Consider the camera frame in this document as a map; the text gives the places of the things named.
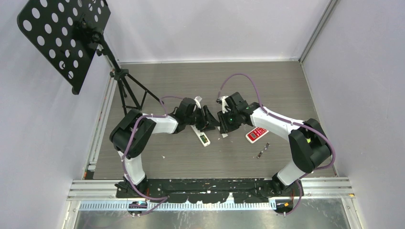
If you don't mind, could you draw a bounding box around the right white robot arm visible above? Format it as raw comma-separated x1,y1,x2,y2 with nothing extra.
216,92,333,196

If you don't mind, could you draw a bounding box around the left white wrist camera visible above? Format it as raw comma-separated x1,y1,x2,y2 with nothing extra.
194,96,202,109

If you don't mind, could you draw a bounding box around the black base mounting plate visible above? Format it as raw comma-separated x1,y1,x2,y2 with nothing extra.
115,178,303,204

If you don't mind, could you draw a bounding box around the long white remote control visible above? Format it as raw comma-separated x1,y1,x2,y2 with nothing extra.
191,125,211,147

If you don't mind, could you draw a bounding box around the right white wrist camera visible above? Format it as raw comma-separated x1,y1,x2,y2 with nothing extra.
216,96,229,114

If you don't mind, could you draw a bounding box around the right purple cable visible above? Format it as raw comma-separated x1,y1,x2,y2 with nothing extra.
217,73,336,217

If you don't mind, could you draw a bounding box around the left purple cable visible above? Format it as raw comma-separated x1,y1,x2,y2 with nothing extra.
121,95,184,217

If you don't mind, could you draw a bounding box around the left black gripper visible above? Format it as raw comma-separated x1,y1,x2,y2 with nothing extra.
185,105,220,132

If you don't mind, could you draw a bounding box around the black perforated music stand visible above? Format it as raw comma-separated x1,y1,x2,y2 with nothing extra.
17,0,159,112

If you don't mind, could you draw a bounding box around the green battery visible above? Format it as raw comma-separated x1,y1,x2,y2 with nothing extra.
200,135,208,144

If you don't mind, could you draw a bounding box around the purple cable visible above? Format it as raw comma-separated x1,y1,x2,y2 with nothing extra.
217,73,336,217
121,95,184,217

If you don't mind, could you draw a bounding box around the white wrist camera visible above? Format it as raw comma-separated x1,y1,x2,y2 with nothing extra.
216,96,229,114
194,96,202,109

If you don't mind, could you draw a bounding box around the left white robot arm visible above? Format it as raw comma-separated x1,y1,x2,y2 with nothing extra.
109,97,220,198

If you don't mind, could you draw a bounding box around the black purple battery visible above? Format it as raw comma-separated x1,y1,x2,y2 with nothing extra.
256,143,270,159

